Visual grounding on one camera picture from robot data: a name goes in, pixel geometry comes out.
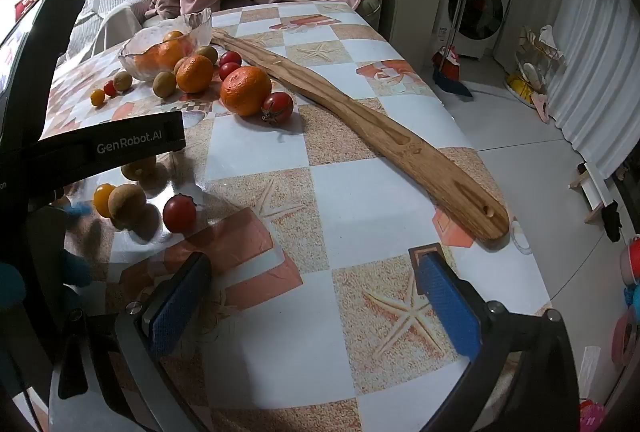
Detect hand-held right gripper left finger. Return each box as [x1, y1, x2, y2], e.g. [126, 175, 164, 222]
[57, 252, 213, 432]

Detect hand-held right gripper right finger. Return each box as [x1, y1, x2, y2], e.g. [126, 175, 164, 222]
[409, 243, 583, 432]

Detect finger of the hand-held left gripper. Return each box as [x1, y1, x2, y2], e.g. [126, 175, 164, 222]
[50, 192, 94, 220]
[30, 212, 94, 307]

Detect large tan longan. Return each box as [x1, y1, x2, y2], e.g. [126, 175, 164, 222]
[108, 184, 148, 229]

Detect clear glass bowl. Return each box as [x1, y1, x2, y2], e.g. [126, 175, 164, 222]
[118, 8, 213, 81]

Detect orange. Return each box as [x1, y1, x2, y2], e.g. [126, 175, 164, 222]
[150, 39, 195, 72]
[175, 54, 215, 94]
[220, 66, 272, 117]

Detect checkered patterned tablecloth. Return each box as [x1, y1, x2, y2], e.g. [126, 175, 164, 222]
[37, 2, 551, 432]

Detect colourful plastic toys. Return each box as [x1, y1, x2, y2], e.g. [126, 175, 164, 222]
[611, 234, 640, 368]

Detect black sock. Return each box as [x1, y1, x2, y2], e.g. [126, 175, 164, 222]
[601, 201, 623, 243]

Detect long carved wooden board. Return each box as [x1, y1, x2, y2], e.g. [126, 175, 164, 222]
[210, 29, 510, 241]

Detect small wooden stand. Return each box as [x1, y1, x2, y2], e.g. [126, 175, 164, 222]
[569, 161, 622, 225]

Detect blue dustpan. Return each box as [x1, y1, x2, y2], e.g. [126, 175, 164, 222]
[432, 68, 474, 100]

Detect pink slipper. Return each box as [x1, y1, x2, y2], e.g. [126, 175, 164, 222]
[531, 92, 552, 125]

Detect yellow bag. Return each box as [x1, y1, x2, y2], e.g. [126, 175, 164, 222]
[505, 74, 538, 105]

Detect white curtain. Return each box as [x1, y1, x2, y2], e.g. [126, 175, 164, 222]
[544, 0, 640, 180]

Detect white washing machine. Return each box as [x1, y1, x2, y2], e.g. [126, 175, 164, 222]
[434, 0, 517, 60]

